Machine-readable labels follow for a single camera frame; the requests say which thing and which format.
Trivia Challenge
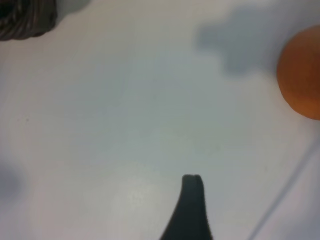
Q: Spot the orange fruit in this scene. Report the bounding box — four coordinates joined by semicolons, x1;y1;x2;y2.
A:
276;24;320;121

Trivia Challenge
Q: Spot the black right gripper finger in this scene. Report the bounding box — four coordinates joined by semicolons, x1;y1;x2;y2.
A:
158;174;215;240

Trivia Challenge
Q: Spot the dark brown wicker basket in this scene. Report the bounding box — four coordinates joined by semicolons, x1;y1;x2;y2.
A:
0;0;58;42

